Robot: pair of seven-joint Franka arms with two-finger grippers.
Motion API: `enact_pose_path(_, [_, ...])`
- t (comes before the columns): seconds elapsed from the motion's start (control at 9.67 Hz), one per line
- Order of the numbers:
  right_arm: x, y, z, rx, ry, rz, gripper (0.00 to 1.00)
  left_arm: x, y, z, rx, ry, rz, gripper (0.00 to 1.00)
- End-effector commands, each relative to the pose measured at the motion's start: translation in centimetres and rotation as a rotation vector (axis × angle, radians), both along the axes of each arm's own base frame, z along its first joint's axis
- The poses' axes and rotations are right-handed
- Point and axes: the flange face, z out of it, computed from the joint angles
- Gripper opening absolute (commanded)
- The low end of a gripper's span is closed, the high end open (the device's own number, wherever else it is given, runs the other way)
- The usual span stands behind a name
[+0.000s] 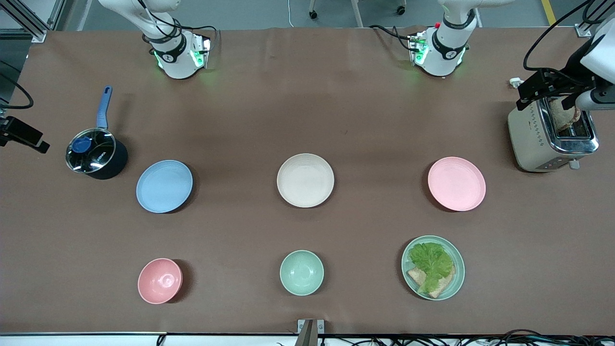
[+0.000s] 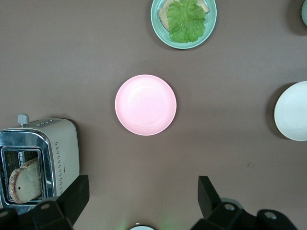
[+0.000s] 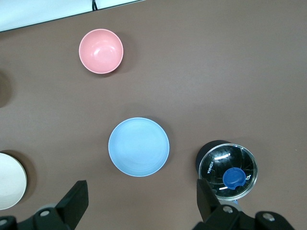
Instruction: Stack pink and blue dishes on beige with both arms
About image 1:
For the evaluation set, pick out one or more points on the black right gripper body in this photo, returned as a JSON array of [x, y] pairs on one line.
[[19, 129]]

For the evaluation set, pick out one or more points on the pink plate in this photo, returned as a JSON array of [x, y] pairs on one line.
[[456, 184]]

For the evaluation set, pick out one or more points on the blue plate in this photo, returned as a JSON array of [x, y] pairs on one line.
[[164, 186]]

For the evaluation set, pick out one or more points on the bread slice in toaster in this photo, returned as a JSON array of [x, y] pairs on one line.
[[559, 120]]

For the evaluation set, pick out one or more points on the beige steel toaster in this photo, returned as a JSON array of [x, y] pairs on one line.
[[528, 139]]

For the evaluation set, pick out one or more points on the glass lid with blue knob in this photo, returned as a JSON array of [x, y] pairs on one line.
[[91, 151]]

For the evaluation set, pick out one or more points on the pink bowl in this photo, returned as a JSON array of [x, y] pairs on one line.
[[159, 281]]

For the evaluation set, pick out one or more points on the green lettuce leaf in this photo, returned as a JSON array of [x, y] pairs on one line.
[[432, 262]]

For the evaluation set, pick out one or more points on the wheeled chair base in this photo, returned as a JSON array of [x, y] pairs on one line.
[[358, 12]]

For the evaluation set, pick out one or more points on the green plate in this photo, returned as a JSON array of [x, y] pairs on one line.
[[459, 278]]

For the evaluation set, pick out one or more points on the toast slice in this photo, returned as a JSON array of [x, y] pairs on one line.
[[416, 275], [444, 285]]

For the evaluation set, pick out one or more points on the beige plate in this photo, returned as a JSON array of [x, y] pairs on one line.
[[305, 180]]

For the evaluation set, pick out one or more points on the green bowl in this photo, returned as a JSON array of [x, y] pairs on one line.
[[301, 272]]

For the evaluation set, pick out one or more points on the aluminium frame profile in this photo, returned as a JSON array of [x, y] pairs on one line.
[[584, 30], [29, 24]]

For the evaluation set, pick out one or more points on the metal table bracket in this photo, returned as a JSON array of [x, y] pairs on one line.
[[310, 331]]

